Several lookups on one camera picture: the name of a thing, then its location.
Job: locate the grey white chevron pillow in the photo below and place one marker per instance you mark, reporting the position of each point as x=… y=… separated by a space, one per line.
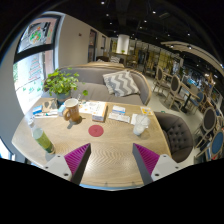
x=120 y=83

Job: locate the dark grey tufted armchair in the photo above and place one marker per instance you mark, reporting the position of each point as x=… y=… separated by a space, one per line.
x=178 y=136

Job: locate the flat round red coaster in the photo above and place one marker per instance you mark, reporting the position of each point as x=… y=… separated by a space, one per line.
x=96 y=130

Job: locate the yellow-brown ceramic mug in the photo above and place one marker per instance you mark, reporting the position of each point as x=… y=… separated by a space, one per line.
x=72 y=110

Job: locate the flat blue white box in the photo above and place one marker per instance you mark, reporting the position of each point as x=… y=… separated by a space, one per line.
x=37 y=110

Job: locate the clear plastic cup with straw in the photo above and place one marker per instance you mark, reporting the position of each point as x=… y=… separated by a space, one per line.
x=140 y=125

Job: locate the yellow square card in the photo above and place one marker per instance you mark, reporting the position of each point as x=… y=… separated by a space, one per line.
x=146 y=111

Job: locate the green-labelled clear drink bottle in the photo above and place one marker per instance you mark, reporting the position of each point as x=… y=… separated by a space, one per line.
x=42 y=138

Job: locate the blue white card packet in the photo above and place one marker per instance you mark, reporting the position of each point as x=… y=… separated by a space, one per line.
x=118 y=109

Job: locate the white tube with green cap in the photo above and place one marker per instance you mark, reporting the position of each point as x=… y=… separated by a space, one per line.
x=45 y=115

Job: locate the white paper napkin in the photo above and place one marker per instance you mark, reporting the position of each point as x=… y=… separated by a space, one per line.
x=134 y=118

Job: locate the grey curved sofa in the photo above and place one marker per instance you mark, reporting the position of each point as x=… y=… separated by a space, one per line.
x=95 y=91

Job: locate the white orange carton box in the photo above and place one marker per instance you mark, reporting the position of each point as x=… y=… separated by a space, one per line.
x=99 y=112

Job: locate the brown paper card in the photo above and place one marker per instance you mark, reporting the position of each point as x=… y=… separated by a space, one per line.
x=49 y=105

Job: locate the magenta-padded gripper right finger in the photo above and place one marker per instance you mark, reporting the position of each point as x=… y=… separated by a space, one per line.
x=150 y=160

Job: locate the group of ceiling spotlights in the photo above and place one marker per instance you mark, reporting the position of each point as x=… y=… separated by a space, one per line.
x=145 y=21

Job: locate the green potted plant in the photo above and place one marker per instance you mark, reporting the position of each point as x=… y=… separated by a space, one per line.
x=60 y=83

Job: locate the group of oval-back chairs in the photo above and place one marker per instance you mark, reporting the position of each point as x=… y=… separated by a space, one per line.
x=175 y=85

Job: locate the white printed leaflet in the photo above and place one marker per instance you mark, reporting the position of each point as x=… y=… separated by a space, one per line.
x=119 y=117

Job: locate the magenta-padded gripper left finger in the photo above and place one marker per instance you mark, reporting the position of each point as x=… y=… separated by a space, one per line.
x=73 y=160

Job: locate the small light-blue box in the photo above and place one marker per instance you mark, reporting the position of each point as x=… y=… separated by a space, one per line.
x=61 y=110

